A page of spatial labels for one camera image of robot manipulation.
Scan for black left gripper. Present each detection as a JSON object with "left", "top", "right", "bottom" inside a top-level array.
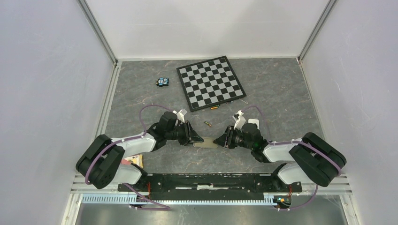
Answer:
[{"left": 166, "top": 120, "right": 204, "bottom": 146}]

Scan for white remote control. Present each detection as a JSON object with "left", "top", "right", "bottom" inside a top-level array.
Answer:
[{"left": 247, "top": 119, "right": 260, "bottom": 129}]

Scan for white cable duct strip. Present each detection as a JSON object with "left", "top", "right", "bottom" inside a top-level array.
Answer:
[{"left": 81, "top": 194, "right": 290, "bottom": 206}]

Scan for black white checkerboard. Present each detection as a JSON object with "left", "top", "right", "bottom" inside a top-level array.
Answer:
[{"left": 176, "top": 56, "right": 246, "bottom": 112}]

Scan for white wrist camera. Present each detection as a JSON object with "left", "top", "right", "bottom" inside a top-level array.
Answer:
[
  {"left": 173, "top": 109, "right": 187, "bottom": 123},
  {"left": 233, "top": 110, "right": 246, "bottom": 130}
]

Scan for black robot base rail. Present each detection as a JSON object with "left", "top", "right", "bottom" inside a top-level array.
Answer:
[{"left": 118, "top": 173, "right": 302, "bottom": 201}]

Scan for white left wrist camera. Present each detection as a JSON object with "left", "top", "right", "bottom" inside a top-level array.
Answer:
[{"left": 173, "top": 109, "right": 187, "bottom": 123}]

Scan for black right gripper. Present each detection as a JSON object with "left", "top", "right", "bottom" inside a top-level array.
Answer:
[{"left": 213, "top": 125, "right": 253, "bottom": 150}]

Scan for beige remote control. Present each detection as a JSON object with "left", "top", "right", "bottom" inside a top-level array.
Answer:
[{"left": 193, "top": 137, "right": 218, "bottom": 149}]

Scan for pink orange card box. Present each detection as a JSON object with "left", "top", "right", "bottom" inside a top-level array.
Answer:
[{"left": 121, "top": 154, "right": 144, "bottom": 168}]

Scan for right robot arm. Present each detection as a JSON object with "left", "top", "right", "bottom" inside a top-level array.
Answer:
[{"left": 213, "top": 123, "right": 347, "bottom": 191}]

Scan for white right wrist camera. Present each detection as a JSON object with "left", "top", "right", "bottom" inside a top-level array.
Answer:
[{"left": 233, "top": 110, "right": 246, "bottom": 130}]

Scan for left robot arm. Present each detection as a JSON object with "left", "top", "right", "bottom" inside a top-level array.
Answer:
[{"left": 76, "top": 111, "right": 204, "bottom": 191}]

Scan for small blue owl toy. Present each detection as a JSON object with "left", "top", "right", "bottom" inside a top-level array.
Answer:
[{"left": 156, "top": 77, "right": 169, "bottom": 87}]

